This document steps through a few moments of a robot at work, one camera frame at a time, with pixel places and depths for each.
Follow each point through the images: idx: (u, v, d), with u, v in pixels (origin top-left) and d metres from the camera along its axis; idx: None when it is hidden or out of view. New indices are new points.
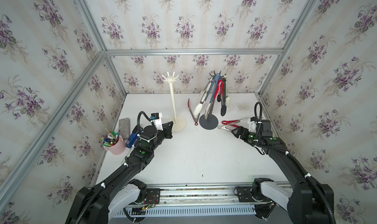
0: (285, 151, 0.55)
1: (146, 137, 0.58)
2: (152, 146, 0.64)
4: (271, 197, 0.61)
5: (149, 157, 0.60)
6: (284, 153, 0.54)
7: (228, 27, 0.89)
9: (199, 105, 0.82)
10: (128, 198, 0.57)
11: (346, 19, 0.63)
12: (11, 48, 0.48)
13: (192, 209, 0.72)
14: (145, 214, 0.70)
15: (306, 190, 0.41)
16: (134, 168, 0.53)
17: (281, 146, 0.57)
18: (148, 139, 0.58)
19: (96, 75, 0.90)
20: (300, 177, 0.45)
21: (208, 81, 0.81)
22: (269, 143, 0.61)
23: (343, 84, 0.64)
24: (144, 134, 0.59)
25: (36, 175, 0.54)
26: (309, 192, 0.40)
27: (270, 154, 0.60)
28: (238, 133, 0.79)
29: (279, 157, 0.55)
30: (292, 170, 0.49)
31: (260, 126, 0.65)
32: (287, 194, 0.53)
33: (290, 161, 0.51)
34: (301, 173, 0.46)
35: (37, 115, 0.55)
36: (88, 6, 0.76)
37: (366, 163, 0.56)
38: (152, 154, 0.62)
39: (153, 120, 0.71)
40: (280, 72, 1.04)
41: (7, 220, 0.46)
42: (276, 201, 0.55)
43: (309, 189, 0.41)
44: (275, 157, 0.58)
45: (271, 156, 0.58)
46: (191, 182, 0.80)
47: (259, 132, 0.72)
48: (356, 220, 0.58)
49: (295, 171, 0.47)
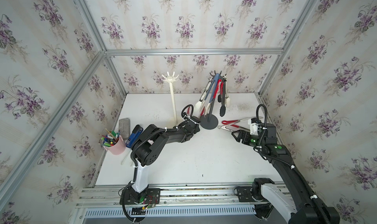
0: (291, 164, 0.52)
1: (194, 121, 0.78)
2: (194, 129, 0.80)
4: (270, 201, 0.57)
5: (188, 135, 0.73)
6: (290, 166, 0.51)
7: (228, 27, 0.89)
9: (199, 104, 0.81)
10: (141, 183, 0.60)
11: (346, 20, 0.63)
12: (11, 48, 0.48)
13: (192, 209, 0.72)
14: (145, 214, 0.70)
15: (311, 213, 0.39)
16: (180, 133, 0.67)
17: (286, 157, 0.54)
18: (196, 122, 0.77)
19: (96, 75, 0.90)
20: (305, 197, 0.43)
21: (207, 81, 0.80)
22: (273, 153, 0.58)
23: (343, 84, 0.64)
24: (192, 118, 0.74)
25: (36, 177, 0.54)
26: (315, 216, 0.38)
27: (274, 164, 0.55)
28: (239, 136, 0.76)
29: (283, 170, 0.53)
30: (297, 187, 0.46)
31: (265, 132, 0.65)
32: (289, 207, 0.51)
33: (295, 178, 0.48)
34: (306, 192, 0.44)
35: (37, 115, 0.55)
36: (88, 6, 0.76)
37: (366, 163, 0.56)
38: (192, 133, 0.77)
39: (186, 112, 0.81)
40: (280, 72, 1.04)
41: (7, 220, 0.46)
42: (275, 206, 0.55)
43: (315, 213, 0.39)
44: (278, 168, 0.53)
45: (276, 167, 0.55)
46: (191, 182, 0.80)
47: (262, 138, 0.68)
48: (357, 220, 0.58)
49: (300, 190, 0.45)
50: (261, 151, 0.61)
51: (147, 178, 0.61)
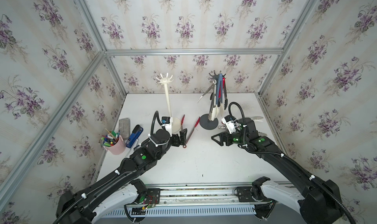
0: (281, 153, 0.53)
1: (154, 142, 0.52)
2: (158, 154, 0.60)
4: (275, 198, 0.60)
5: (151, 162, 0.53)
6: (280, 155, 0.53)
7: (228, 27, 0.89)
9: (213, 111, 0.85)
10: (125, 199, 0.57)
11: (346, 20, 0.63)
12: (11, 48, 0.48)
13: (192, 209, 0.72)
14: (145, 214, 0.70)
15: (318, 196, 0.40)
16: (125, 177, 0.48)
17: (272, 148, 0.56)
18: (157, 144, 0.52)
19: (96, 75, 0.90)
20: (305, 180, 0.44)
21: (212, 83, 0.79)
22: (260, 148, 0.58)
23: (343, 84, 0.64)
24: (153, 138, 0.53)
25: (36, 176, 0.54)
26: (322, 196, 0.40)
27: (265, 158, 0.57)
28: (221, 140, 0.73)
29: (275, 161, 0.53)
30: (296, 174, 0.47)
31: (246, 129, 0.64)
32: (294, 196, 0.52)
33: (289, 165, 0.49)
34: (305, 175, 0.45)
35: (37, 114, 0.55)
36: (88, 6, 0.76)
37: (366, 163, 0.56)
38: (155, 160, 0.55)
39: (163, 124, 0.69)
40: (280, 72, 1.04)
41: (7, 220, 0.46)
42: (279, 201, 0.58)
43: (320, 194, 0.40)
44: (271, 161, 0.55)
45: (268, 161, 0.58)
46: (191, 182, 0.80)
47: (246, 136, 0.67)
48: (356, 220, 0.58)
49: (299, 175, 0.46)
50: (248, 150, 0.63)
51: (120, 202, 0.55)
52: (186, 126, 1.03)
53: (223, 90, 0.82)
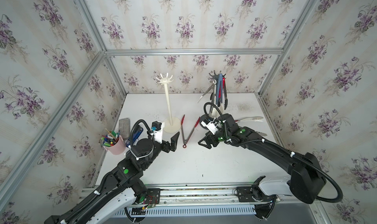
0: (262, 138, 0.56)
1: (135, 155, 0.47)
2: (143, 164, 0.53)
4: (273, 192, 0.60)
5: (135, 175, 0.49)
6: (261, 140, 0.55)
7: (228, 27, 0.89)
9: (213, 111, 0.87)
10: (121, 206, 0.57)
11: (346, 20, 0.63)
12: (11, 48, 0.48)
13: (192, 209, 0.72)
14: (145, 214, 0.70)
15: (303, 170, 0.42)
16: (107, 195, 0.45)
17: (253, 135, 0.58)
18: (137, 157, 0.46)
19: (96, 75, 0.90)
20: (287, 158, 0.47)
21: (212, 83, 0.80)
22: (243, 138, 0.59)
23: (343, 84, 0.64)
24: (134, 150, 0.48)
25: (36, 176, 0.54)
26: (305, 170, 0.42)
27: (250, 147, 0.59)
28: (208, 143, 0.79)
29: (257, 147, 0.55)
30: (278, 154, 0.49)
31: (226, 124, 0.66)
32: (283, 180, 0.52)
33: (270, 147, 0.52)
34: (286, 154, 0.48)
35: (37, 115, 0.55)
36: (88, 6, 0.76)
37: (366, 163, 0.56)
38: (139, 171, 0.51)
39: (153, 132, 0.62)
40: (280, 72, 1.04)
41: (7, 220, 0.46)
42: (279, 192, 0.57)
43: (303, 168, 0.42)
44: (254, 148, 0.57)
45: (252, 149, 0.58)
46: (191, 182, 0.80)
47: (228, 129, 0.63)
48: (356, 220, 0.58)
49: (281, 155, 0.48)
50: (233, 143, 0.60)
51: (113, 210, 0.55)
52: (186, 126, 1.03)
53: (223, 90, 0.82)
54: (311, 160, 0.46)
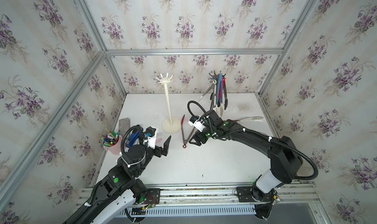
0: (242, 128, 0.59)
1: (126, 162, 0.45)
2: (135, 170, 0.51)
4: (269, 185, 0.60)
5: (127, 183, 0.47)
6: (242, 130, 0.58)
7: (228, 27, 0.89)
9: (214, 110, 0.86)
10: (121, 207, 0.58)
11: (346, 20, 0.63)
12: (11, 48, 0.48)
13: (192, 209, 0.72)
14: (145, 214, 0.70)
15: (279, 153, 0.45)
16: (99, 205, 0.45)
17: (235, 126, 0.61)
18: (129, 164, 0.45)
19: (96, 75, 0.90)
20: (266, 143, 0.50)
21: (212, 83, 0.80)
22: (227, 130, 0.61)
23: (343, 84, 0.64)
24: (126, 157, 0.46)
25: (36, 176, 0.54)
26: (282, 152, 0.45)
27: (232, 137, 0.61)
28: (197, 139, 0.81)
29: (239, 136, 0.58)
30: (257, 140, 0.52)
31: (210, 119, 0.69)
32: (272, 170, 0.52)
33: (250, 135, 0.55)
34: (265, 140, 0.51)
35: (37, 115, 0.55)
36: (87, 6, 0.76)
37: (366, 163, 0.56)
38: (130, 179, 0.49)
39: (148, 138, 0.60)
40: (280, 72, 1.04)
41: (7, 220, 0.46)
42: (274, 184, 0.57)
43: (280, 150, 0.46)
44: (236, 138, 0.60)
45: (235, 139, 0.61)
46: (191, 182, 0.80)
47: (212, 124, 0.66)
48: (356, 220, 0.58)
49: (260, 141, 0.51)
50: (218, 136, 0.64)
51: (114, 213, 0.56)
52: (186, 126, 1.03)
53: (223, 90, 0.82)
54: (287, 142, 0.47)
